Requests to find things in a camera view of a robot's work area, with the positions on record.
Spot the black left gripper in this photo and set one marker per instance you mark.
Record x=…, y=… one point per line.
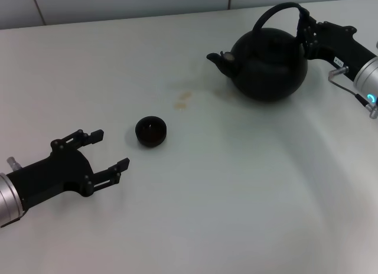
x=53, y=178

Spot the left gripper silver plug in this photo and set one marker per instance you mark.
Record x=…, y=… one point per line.
x=13, y=164

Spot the small black teacup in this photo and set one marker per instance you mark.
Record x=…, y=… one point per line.
x=150, y=139

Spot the black round teapot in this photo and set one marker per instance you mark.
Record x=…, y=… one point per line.
x=265, y=70

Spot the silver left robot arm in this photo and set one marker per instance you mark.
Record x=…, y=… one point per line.
x=8, y=197

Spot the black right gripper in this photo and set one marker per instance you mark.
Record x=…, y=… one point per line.
x=339, y=46

